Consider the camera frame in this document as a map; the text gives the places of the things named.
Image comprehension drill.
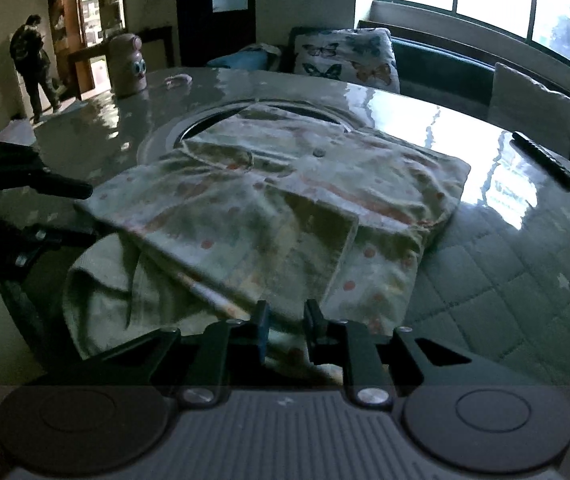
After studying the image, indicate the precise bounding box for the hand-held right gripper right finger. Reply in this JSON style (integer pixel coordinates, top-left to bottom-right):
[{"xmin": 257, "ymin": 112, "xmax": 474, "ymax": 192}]
[{"xmin": 304, "ymin": 300, "xmax": 516, "ymax": 407}]

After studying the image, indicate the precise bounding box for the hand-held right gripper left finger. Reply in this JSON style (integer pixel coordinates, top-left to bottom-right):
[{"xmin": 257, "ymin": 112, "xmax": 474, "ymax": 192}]
[{"xmin": 47, "ymin": 300, "xmax": 272, "ymax": 407}]

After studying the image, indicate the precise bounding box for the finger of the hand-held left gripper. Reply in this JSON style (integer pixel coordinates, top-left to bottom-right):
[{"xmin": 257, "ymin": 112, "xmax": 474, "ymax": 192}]
[
  {"xmin": 0, "ymin": 226, "xmax": 98, "ymax": 281},
  {"xmin": 0, "ymin": 139, "xmax": 94, "ymax": 201}
]

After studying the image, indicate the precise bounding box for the cream cotton garment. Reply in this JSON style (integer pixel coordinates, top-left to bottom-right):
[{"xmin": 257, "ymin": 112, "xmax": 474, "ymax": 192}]
[{"xmin": 63, "ymin": 102, "xmax": 472, "ymax": 378}]

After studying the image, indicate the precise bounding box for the pink owl-faced jar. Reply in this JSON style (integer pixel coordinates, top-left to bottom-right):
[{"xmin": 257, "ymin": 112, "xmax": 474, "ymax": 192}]
[{"xmin": 106, "ymin": 33, "xmax": 147, "ymax": 99}]

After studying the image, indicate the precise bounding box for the black round cooktop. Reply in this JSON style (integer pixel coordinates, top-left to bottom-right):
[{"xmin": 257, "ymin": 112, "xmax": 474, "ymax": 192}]
[{"xmin": 179, "ymin": 101, "xmax": 352, "ymax": 150}]

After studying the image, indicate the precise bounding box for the blue cushion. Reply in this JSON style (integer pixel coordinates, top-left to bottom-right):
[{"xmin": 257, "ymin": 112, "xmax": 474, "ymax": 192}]
[{"xmin": 206, "ymin": 43, "xmax": 285, "ymax": 72}]

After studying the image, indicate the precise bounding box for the dark door with frosted pane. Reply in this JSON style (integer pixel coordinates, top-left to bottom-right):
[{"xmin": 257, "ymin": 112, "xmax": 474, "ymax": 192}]
[{"xmin": 174, "ymin": 0, "xmax": 257, "ymax": 67}]

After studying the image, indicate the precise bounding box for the butterfly print pillow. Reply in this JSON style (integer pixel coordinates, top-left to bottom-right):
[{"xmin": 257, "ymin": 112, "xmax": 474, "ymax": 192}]
[{"xmin": 292, "ymin": 27, "xmax": 402, "ymax": 94}]

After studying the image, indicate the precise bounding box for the black remote control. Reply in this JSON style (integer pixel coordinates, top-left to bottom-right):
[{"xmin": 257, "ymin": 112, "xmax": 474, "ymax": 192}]
[{"xmin": 512, "ymin": 131, "xmax": 570, "ymax": 187}]

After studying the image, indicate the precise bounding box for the dark teal sofa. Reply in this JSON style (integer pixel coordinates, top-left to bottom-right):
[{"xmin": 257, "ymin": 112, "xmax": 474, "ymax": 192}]
[{"xmin": 285, "ymin": 20, "xmax": 570, "ymax": 161}]

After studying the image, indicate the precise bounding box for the plain white pillow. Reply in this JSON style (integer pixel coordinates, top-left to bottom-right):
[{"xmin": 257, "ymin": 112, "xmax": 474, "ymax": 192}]
[{"xmin": 486, "ymin": 62, "xmax": 570, "ymax": 158}]

